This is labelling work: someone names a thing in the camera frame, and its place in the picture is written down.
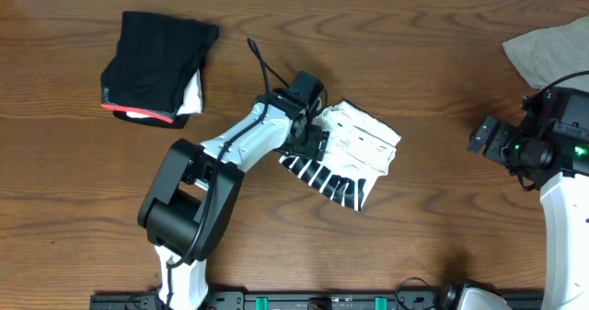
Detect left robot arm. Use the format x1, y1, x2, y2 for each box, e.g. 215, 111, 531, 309
137, 92, 328, 309

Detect white t-shirt black logo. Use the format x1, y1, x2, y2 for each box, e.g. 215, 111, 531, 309
280, 101, 401, 212

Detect white folded garment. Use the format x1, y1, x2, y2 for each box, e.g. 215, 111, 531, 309
125, 70, 203, 123

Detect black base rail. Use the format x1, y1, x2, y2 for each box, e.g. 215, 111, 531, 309
88, 290, 544, 310

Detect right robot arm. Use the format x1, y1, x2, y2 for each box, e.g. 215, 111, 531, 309
468, 116, 588, 310

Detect black folded garment red trim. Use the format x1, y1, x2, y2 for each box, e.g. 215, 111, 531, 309
100, 11, 219, 129

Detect beige khaki shorts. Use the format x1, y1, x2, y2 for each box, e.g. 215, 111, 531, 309
502, 17, 588, 89

